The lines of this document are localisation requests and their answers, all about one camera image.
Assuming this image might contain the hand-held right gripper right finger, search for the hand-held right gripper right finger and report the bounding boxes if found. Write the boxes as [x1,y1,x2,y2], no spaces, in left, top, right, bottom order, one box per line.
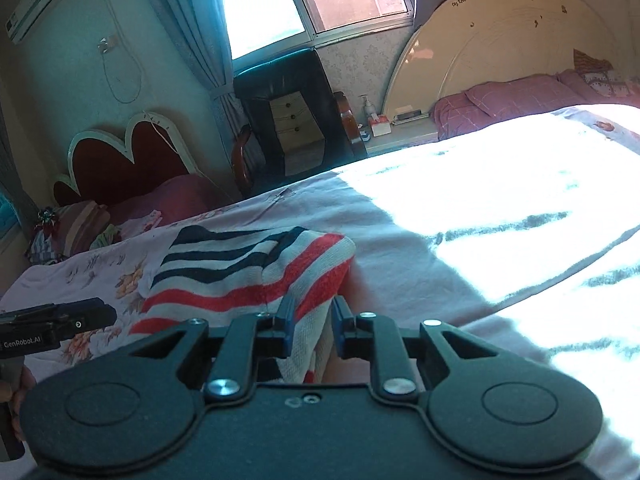
[331,296,483,397]

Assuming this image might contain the striped knit sweater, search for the striped knit sweater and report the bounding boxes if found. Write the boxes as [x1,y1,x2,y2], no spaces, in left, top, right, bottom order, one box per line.
[130,225,357,384]

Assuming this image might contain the cream nightstand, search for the cream nightstand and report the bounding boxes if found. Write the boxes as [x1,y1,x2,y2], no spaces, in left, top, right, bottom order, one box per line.
[362,114,442,157]

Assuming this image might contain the white air conditioner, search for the white air conditioner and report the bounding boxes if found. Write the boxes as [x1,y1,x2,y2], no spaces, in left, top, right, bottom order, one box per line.
[5,0,96,45]

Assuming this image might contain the dark decorative bow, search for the dark decorative bow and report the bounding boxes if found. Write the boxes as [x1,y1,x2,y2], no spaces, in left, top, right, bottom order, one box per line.
[35,206,62,229]

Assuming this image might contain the red heart-shaped headboard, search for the red heart-shaped headboard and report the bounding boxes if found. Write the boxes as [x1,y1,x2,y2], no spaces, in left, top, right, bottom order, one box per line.
[52,112,211,207]

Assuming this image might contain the green clothes pile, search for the green clothes pile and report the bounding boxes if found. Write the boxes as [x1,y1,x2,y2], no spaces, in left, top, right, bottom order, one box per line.
[91,210,164,250]

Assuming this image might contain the sliding glass window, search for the sliding glass window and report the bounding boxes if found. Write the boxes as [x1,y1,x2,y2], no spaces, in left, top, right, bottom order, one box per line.
[215,0,417,61]

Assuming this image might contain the blue-grey side curtain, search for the blue-grey side curtain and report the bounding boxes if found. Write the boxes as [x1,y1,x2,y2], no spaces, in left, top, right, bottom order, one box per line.
[0,105,38,241]

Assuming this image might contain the patchwork cushion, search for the patchwork cushion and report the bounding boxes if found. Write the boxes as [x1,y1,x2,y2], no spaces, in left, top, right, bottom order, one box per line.
[572,49,634,99]

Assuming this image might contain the white power cord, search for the white power cord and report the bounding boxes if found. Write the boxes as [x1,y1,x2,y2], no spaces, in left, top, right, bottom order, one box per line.
[95,0,201,173]

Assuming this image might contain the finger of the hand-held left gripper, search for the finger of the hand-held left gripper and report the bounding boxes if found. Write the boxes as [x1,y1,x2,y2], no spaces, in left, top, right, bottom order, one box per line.
[0,297,118,341]

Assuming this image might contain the small wooden drawer chest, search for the small wooden drawer chest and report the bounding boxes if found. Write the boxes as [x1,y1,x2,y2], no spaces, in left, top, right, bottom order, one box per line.
[269,91,329,177]

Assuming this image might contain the black leather office chair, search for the black leather office chair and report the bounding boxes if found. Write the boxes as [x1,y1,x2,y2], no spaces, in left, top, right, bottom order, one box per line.
[232,47,369,197]

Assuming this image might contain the maroon blanket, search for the maroon blanket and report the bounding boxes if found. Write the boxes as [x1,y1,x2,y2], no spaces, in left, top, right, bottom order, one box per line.
[107,174,226,226]

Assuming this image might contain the striped pillow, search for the striped pillow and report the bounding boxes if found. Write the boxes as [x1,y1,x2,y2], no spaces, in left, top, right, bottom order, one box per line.
[27,200,112,264]

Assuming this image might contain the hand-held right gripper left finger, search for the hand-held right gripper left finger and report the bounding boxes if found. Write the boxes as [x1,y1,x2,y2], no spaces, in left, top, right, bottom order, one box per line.
[127,296,297,401]

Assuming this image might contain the person's left hand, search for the person's left hand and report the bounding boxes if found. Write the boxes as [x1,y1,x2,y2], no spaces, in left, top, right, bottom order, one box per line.
[10,366,40,445]

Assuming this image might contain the pink checked pillow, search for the pink checked pillow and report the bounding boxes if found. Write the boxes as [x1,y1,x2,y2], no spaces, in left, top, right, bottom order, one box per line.
[432,74,591,141]

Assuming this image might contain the cream arched headboard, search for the cream arched headboard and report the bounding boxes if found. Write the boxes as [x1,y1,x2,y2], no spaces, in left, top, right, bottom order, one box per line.
[382,0,640,127]

